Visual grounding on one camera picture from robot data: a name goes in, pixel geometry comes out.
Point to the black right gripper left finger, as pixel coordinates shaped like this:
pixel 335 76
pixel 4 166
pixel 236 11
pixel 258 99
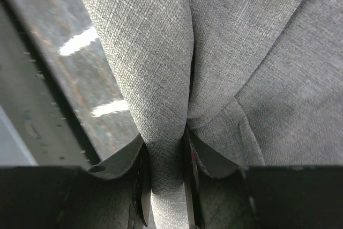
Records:
pixel 112 194

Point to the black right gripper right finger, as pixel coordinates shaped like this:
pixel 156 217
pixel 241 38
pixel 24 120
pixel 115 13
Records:
pixel 222 194

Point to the grey-green cloth napkin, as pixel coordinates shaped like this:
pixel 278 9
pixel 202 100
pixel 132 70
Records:
pixel 260 81

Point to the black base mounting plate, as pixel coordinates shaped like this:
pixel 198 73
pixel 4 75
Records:
pixel 34 102

